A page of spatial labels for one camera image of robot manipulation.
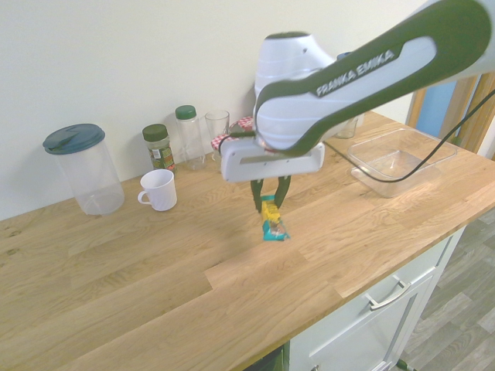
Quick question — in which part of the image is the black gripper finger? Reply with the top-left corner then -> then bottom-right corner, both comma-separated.
250,179 -> 267,214
273,175 -> 293,209

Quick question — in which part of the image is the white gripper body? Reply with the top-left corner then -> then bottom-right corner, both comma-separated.
220,136 -> 326,184

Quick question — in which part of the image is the teal and yellow protein bar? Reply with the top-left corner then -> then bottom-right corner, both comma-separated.
259,195 -> 292,243

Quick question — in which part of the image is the clear rectangular plastic container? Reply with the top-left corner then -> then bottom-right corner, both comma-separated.
346,128 -> 458,199

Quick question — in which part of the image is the jar with red checked lid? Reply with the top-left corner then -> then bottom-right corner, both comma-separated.
209,134 -> 234,163
228,115 -> 256,136

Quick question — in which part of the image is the tall clear drinking glass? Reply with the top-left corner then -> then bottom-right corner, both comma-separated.
204,110 -> 230,141

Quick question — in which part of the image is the short clear glass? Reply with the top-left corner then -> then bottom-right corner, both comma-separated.
334,117 -> 357,140

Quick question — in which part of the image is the clear shaker with green lid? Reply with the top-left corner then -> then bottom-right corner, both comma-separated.
174,104 -> 207,172

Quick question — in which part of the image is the white ribbed mug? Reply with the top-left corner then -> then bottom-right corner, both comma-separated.
137,168 -> 179,213

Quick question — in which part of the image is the spice jar with dark lid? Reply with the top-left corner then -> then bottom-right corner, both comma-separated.
142,123 -> 178,175

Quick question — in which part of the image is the white drawer cabinet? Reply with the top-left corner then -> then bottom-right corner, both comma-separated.
288,226 -> 467,371

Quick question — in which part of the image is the clear jug with blue lid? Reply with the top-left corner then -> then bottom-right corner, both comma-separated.
42,123 -> 125,216

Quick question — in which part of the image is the blue door panel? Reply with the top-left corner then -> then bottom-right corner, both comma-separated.
415,78 -> 459,139

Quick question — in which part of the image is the black cable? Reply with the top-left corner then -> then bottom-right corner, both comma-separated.
323,89 -> 495,182

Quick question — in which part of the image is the silver drawer handle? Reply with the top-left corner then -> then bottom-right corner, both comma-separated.
364,279 -> 412,311

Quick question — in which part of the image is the wooden door frame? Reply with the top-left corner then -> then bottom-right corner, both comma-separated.
405,72 -> 495,163

